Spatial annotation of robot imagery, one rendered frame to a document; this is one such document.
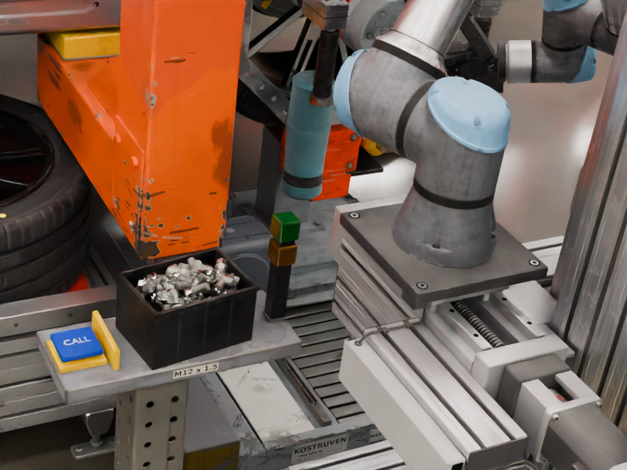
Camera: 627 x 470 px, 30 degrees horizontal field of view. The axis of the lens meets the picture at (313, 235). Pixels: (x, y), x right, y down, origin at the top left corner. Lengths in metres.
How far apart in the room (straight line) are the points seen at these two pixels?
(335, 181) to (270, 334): 0.61
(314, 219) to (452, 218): 1.25
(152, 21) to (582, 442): 0.94
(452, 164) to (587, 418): 0.38
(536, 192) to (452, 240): 2.06
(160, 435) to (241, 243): 0.49
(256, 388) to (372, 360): 0.98
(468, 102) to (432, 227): 0.18
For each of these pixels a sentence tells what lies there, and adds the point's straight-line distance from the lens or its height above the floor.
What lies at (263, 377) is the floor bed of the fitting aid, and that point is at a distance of 2.58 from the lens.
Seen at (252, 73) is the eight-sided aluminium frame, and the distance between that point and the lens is 2.38.
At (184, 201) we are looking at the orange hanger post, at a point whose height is 0.63.
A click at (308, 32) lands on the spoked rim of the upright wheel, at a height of 0.75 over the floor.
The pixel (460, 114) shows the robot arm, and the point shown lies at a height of 1.04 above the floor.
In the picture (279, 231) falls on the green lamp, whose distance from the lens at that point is 2.00.
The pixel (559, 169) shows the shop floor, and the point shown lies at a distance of 3.86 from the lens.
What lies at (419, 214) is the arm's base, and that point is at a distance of 1.64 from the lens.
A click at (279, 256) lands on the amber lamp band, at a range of 2.03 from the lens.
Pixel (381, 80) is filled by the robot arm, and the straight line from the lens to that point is 1.65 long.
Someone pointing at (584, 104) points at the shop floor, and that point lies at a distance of 4.37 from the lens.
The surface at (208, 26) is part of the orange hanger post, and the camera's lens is 1.94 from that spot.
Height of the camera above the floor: 1.68
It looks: 31 degrees down
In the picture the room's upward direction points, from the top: 8 degrees clockwise
